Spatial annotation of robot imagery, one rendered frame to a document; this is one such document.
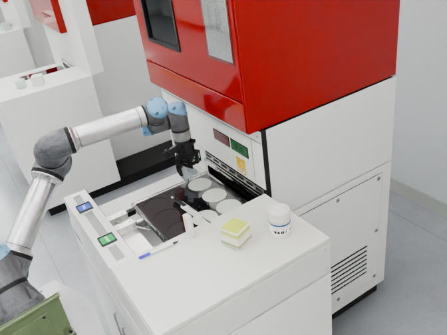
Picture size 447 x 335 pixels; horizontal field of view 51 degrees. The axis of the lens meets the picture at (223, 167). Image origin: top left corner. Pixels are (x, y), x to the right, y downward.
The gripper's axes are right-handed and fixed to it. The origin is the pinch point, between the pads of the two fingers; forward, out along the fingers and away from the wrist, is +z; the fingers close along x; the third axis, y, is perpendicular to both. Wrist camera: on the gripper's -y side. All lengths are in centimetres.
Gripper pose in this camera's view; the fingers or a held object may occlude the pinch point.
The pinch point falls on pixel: (185, 179)
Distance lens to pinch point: 201.2
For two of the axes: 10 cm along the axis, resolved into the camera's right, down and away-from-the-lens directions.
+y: 8.8, 1.4, -4.6
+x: 4.7, -5.0, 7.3
